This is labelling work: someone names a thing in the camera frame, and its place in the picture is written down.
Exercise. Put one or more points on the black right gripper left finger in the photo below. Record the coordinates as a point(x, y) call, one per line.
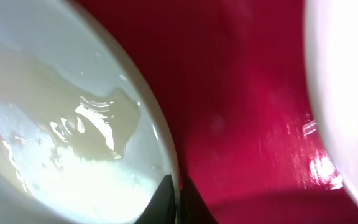
point(161, 208)

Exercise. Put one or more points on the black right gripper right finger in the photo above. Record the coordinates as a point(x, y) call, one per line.
point(193, 208)

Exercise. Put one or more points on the white plate with red smear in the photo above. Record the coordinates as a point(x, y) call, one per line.
point(82, 137)

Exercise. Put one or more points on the red plastic tray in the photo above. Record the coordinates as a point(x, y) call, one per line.
point(229, 78)

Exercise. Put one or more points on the white plate at tray corner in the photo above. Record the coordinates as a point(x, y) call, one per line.
point(331, 61)

